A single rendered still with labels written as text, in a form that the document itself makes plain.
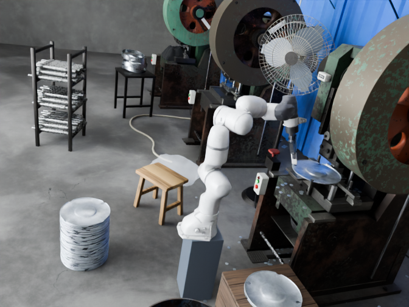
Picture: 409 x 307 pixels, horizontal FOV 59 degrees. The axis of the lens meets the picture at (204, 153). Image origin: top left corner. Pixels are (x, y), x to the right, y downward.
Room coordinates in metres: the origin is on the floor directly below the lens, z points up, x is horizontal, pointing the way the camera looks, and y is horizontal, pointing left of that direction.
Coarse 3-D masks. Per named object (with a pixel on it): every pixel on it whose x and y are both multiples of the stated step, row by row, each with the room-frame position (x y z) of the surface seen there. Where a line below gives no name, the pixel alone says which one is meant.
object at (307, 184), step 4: (288, 168) 1.95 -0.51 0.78; (292, 168) 1.96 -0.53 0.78; (292, 172) 1.90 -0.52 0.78; (296, 176) 1.86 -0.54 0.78; (300, 176) 1.87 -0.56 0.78; (304, 180) 1.95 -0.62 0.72; (308, 180) 1.92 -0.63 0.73; (312, 180) 1.90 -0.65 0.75; (300, 184) 1.96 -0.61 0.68; (304, 184) 1.94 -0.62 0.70; (308, 184) 1.91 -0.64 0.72; (312, 184) 1.90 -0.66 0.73; (316, 184) 1.91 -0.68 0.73; (320, 184) 1.92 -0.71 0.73; (304, 188) 1.93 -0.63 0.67; (308, 188) 1.90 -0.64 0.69; (312, 188) 1.90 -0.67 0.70; (308, 192) 1.90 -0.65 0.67
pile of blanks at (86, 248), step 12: (60, 216) 1.73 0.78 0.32; (108, 216) 1.79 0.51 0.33; (60, 228) 1.73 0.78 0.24; (72, 228) 1.65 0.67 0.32; (84, 228) 1.67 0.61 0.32; (96, 228) 1.69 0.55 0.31; (108, 228) 1.80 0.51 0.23; (60, 240) 1.72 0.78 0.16; (72, 240) 1.65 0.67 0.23; (84, 240) 1.66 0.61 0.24; (96, 240) 1.69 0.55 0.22; (108, 240) 1.81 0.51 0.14; (72, 252) 1.65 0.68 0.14; (84, 252) 1.66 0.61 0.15; (96, 252) 1.70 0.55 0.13; (72, 264) 1.65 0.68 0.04; (84, 264) 1.66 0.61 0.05; (96, 264) 1.70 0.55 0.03
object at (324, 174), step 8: (304, 160) 2.10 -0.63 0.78; (312, 160) 2.10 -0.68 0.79; (296, 168) 1.96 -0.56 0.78; (304, 168) 1.98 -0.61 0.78; (312, 168) 1.99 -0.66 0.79; (320, 168) 2.01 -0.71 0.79; (328, 168) 2.04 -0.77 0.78; (304, 176) 1.87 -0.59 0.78; (312, 176) 1.89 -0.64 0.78; (320, 176) 1.90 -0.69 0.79; (328, 176) 1.93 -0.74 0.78; (336, 176) 1.94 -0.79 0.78; (328, 184) 1.82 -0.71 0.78
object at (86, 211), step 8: (72, 200) 1.88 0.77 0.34; (80, 200) 1.90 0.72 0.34; (88, 200) 1.91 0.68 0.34; (96, 200) 1.92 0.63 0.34; (64, 208) 1.79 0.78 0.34; (72, 208) 1.80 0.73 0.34; (80, 208) 1.81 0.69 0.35; (88, 208) 1.82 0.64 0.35; (96, 208) 1.84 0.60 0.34; (104, 208) 1.85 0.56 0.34; (64, 216) 1.71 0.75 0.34; (72, 216) 1.73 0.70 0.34; (80, 216) 1.73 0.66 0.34; (88, 216) 1.75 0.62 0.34; (96, 216) 1.76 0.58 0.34; (104, 216) 1.78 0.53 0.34; (72, 224) 1.65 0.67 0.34; (80, 224) 1.67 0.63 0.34; (88, 224) 1.68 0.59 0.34
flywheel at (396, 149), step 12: (408, 96) 1.60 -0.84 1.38; (396, 108) 1.58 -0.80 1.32; (408, 108) 1.61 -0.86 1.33; (396, 120) 1.59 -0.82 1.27; (408, 120) 1.61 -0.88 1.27; (396, 132) 1.60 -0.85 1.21; (408, 132) 1.63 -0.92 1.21; (408, 144) 1.64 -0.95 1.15; (396, 156) 1.62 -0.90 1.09; (408, 156) 1.65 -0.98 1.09
